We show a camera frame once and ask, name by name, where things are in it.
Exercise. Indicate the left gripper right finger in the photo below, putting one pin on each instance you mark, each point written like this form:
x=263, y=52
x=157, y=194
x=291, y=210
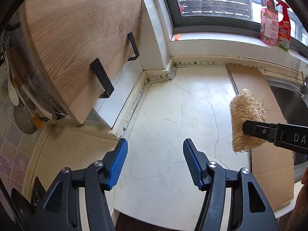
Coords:
x=249, y=208

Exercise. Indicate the brown cardboard sheet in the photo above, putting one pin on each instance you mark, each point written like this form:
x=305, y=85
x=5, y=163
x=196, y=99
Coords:
x=255, y=114

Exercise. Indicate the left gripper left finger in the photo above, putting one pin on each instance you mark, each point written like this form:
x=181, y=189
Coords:
x=59, y=208

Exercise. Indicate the person right hand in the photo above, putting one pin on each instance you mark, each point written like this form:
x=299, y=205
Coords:
x=301, y=202

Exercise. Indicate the black rack bracket rear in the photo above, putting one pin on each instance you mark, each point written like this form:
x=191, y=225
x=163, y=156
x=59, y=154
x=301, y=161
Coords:
x=134, y=47

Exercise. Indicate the black rack bracket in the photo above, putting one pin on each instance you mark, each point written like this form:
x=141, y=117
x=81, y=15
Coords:
x=134, y=47
x=103, y=78

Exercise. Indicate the steel kitchen sink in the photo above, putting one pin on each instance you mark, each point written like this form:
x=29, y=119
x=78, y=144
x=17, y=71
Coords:
x=293, y=104

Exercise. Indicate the small orange object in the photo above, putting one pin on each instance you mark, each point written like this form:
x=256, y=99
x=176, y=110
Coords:
x=177, y=37

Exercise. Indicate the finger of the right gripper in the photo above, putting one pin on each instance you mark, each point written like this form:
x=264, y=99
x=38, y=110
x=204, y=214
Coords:
x=260, y=130

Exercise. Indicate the white spatula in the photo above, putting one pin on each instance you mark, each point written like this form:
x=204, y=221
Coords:
x=12, y=93

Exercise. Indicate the steel kitchen faucet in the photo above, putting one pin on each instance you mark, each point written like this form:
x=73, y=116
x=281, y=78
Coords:
x=304, y=87

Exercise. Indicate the window frame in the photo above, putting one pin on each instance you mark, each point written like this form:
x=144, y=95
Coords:
x=241, y=17

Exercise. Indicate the pink soap refill pouch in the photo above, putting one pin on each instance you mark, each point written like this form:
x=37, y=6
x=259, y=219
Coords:
x=269, y=24

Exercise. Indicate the red spray bottle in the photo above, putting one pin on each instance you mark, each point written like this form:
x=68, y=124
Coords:
x=284, y=32

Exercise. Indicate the wooden cutting board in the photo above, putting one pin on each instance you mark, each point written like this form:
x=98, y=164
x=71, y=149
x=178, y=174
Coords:
x=65, y=36

